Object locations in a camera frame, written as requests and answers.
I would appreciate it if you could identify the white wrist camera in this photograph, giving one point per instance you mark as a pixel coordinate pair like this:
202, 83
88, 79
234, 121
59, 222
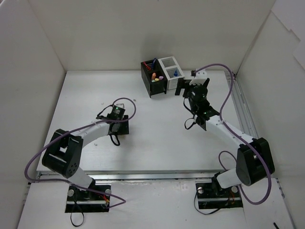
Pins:
199, 78
120, 105

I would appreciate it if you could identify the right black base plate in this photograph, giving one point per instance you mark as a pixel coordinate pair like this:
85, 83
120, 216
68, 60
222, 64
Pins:
208, 197

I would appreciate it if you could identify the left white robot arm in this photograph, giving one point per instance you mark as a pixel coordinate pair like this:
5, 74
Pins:
64, 155

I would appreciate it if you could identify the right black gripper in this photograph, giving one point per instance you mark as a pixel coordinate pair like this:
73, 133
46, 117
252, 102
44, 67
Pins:
187, 87

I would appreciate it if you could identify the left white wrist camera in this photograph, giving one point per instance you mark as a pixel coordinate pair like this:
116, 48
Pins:
120, 105

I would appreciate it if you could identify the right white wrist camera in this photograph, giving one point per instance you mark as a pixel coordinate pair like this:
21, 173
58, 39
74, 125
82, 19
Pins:
199, 78

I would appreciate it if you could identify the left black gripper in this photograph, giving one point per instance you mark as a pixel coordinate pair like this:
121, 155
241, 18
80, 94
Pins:
123, 127

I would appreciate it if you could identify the red gel pen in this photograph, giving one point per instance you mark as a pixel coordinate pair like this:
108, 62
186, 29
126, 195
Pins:
148, 65

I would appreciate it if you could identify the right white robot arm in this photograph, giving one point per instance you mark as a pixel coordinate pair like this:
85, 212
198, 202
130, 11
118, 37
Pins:
209, 120

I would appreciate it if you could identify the aluminium side rail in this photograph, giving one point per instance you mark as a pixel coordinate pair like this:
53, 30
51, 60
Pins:
243, 107

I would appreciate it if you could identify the black pen holder box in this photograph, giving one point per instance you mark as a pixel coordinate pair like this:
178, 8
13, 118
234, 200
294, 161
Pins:
153, 88

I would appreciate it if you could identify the white pen holder box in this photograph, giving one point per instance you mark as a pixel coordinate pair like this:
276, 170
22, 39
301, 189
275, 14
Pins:
169, 65

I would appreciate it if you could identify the aluminium front rail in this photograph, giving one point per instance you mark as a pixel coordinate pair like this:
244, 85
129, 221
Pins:
143, 176

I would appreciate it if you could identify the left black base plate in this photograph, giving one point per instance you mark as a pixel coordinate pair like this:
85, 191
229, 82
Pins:
82, 201

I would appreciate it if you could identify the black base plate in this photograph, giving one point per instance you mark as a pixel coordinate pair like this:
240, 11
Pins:
82, 201
208, 197

